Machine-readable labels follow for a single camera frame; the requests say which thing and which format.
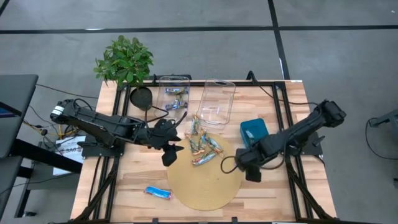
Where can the black desk frame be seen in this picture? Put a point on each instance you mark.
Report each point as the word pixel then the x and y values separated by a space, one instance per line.
pixel 46 155

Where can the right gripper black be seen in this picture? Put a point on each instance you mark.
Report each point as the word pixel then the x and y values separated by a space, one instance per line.
pixel 255 154

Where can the blue wrapper granola bar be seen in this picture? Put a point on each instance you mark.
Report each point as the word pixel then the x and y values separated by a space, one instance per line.
pixel 158 193

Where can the blue plastic box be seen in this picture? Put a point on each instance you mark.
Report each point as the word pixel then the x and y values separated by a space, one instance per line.
pixel 253 127

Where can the black aluminium table frame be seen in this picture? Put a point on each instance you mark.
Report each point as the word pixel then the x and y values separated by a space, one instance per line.
pixel 196 83

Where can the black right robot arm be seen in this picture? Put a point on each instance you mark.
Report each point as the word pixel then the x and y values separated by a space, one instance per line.
pixel 298 130

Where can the dark grey desk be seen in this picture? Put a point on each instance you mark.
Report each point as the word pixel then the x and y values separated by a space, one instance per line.
pixel 18 109

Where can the clear plastic bin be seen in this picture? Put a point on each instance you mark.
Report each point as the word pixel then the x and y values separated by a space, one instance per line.
pixel 161 93
pixel 217 105

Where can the teal white snack packet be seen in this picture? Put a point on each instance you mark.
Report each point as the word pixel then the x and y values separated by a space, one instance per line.
pixel 203 159

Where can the green plant in black pot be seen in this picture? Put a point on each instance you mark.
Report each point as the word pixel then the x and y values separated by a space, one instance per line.
pixel 124 62

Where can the grey metal stand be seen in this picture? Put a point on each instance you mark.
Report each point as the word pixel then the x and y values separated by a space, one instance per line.
pixel 388 118

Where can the round woven tan placemat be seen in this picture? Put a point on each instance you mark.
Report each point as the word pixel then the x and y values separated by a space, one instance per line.
pixel 205 186

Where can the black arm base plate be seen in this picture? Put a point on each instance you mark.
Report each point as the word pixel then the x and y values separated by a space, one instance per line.
pixel 314 149
pixel 102 152

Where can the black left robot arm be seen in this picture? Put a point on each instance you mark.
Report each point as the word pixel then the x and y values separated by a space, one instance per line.
pixel 93 121

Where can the white paper sheet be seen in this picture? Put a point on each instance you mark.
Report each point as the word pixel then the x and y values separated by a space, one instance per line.
pixel 70 152

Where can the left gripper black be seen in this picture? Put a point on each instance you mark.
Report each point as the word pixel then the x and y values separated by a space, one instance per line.
pixel 161 132

